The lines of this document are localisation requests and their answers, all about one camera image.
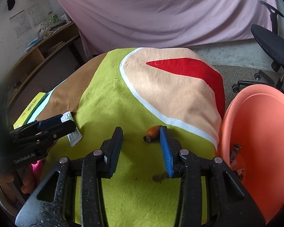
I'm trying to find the white blue wrapper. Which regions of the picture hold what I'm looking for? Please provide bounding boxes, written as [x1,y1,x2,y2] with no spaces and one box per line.
[61,111,82,147]

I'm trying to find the small orange peel piece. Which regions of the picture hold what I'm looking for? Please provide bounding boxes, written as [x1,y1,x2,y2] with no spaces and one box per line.
[143,125,161,143]

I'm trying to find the trash pieces in basin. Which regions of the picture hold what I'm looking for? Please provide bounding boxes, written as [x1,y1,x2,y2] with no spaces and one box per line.
[229,144,246,181]

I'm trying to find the person's left hand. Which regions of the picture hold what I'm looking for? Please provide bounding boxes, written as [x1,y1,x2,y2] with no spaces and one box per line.
[0,165,36,195]

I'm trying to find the yellow book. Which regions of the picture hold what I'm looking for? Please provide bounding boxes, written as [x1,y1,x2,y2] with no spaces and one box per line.
[13,92,48,130]

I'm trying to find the orange plastic basin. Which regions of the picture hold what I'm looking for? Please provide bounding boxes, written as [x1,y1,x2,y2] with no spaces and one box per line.
[218,84,284,222]

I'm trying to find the pile of papers on shelf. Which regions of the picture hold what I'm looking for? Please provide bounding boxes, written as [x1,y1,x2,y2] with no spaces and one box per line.
[24,11,71,54]

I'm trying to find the multicolour patchwork tablecloth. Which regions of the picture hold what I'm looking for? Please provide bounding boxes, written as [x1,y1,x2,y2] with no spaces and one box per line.
[33,48,225,226]

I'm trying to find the black hanging hat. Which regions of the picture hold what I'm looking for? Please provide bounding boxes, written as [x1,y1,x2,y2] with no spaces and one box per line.
[7,0,15,11]

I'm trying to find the pink hanging bed sheet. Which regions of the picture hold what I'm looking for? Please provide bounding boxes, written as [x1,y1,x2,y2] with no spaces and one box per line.
[58,0,277,56]

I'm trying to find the black office chair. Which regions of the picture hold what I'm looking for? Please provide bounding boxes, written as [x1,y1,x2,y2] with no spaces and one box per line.
[232,1,284,94]

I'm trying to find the wooden wall shelf desk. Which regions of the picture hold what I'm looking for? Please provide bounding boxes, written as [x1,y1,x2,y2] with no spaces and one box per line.
[6,22,84,109]

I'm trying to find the wall calendar sheets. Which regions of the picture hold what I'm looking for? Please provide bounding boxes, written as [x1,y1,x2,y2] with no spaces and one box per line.
[9,4,46,38]

